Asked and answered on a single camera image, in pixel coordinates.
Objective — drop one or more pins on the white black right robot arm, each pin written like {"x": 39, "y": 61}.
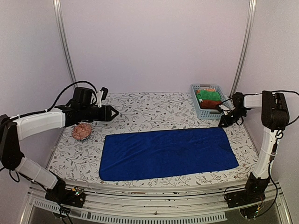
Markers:
{"x": 275, "y": 118}

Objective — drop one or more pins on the light blue plastic basket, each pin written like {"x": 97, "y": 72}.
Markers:
{"x": 206, "y": 113}

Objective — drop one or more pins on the right aluminium frame post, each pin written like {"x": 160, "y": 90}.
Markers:
{"x": 245, "y": 44}

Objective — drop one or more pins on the dark red towel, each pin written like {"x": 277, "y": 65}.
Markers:
{"x": 209, "y": 104}

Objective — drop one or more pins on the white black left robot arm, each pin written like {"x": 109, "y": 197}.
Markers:
{"x": 14, "y": 130}

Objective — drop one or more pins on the green rolled towel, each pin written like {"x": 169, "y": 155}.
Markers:
{"x": 208, "y": 95}

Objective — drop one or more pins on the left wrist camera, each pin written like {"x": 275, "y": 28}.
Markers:
{"x": 101, "y": 95}

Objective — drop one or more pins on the blue towel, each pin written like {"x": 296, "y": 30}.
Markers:
{"x": 165, "y": 153}

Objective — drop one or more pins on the aluminium frame post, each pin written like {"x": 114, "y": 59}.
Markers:
{"x": 63, "y": 39}
{"x": 245, "y": 44}

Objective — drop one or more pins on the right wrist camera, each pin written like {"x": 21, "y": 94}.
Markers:
{"x": 223, "y": 109}

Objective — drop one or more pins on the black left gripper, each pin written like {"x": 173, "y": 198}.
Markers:
{"x": 106, "y": 115}

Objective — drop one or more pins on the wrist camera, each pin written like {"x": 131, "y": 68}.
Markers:
{"x": 101, "y": 95}
{"x": 223, "y": 109}

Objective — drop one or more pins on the left aluminium frame post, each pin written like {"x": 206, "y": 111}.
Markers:
{"x": 63, "y": 39}

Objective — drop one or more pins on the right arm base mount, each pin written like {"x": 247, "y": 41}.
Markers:
{"x": 252, "y": 196}

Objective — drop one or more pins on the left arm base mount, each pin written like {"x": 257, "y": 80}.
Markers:
{"x": 73, "y": 197}

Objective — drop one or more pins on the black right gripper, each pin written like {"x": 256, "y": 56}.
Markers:
{"x": 227, "y": 122}

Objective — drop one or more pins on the orange patterned rolled towel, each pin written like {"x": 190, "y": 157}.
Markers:
{"x": 206, "y": 89}

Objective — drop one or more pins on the aluminium front table rail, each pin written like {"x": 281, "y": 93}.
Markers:
{"x": 201, "y": 204}

